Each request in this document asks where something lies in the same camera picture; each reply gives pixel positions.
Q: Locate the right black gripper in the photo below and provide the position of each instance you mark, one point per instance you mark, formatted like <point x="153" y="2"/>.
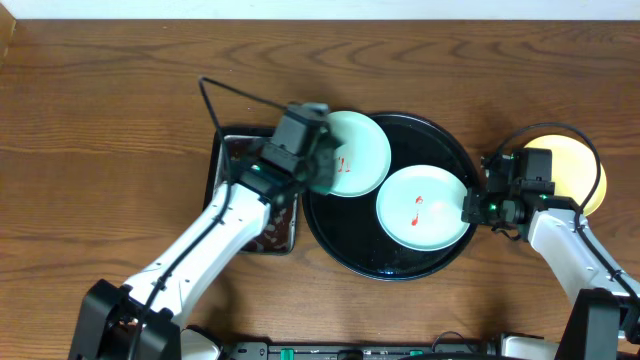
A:
<point x="472" y="212"/>

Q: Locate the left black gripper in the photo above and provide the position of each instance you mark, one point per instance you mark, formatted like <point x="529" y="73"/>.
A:
<point x="323" y="163"/>

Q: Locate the yellow plate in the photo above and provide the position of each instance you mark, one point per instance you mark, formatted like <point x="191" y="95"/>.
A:
<point x="573" y="165"/>

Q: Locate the light blue plate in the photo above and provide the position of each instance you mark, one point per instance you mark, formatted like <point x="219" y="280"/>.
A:
<point x="420" y="208"/>
<point x="363" y="160"/>

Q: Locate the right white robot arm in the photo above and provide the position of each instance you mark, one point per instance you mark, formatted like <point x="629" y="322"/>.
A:
<point x="605" y="298"/>

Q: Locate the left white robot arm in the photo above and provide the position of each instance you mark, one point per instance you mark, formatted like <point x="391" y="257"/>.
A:
<point x="145" y="317"/>

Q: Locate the black round serving tray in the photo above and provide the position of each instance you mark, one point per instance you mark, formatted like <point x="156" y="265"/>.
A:
<point x="348" y="229"/>

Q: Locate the black rectangular soapy water tray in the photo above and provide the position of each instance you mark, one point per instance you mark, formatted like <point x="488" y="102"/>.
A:
<point x="278" y="237"/>

